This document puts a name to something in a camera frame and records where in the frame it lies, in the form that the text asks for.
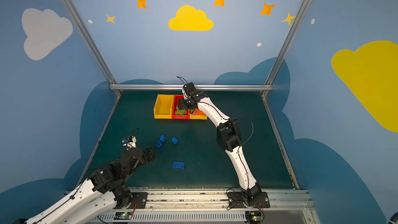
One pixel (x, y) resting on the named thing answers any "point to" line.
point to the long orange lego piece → (198, 112)
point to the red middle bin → (175, 103)
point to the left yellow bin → (163, 108)
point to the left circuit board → (123, 215)
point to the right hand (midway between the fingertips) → (182, 103)
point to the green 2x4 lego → (181, 112)
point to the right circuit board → (254, 216)
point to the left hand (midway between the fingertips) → (150, 151)
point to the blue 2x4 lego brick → (178, 165)
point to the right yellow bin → (198, 116)
